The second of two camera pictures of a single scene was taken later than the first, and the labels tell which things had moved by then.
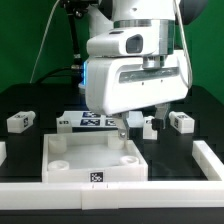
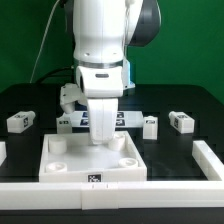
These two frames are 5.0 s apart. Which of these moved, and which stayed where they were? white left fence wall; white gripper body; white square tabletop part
Moved: white gripper body
Stayed: white left fence wall; white square tabletop part
